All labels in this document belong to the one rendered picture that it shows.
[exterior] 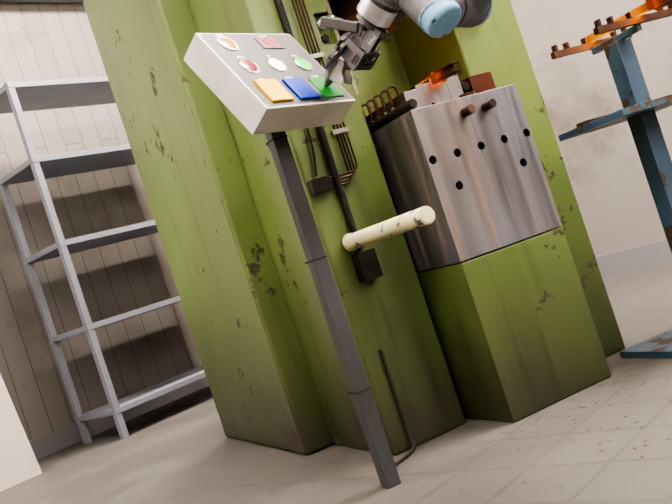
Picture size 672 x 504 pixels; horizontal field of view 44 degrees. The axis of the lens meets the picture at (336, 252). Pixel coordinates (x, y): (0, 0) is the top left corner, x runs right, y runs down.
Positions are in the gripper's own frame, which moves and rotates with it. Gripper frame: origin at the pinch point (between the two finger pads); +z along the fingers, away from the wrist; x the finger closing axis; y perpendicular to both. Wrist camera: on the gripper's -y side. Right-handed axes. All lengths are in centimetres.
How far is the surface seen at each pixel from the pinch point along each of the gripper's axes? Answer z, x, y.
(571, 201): 16, 94, 48
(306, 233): 28.3, -11.3, 24.1
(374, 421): 53, -10, 68
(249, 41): 1.6, -11.6, -18.0
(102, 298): 311, 153, -155
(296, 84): 0.9, -11.1, -0.2
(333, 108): 3.7, -1.0, 6.3
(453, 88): -1, 51, 8
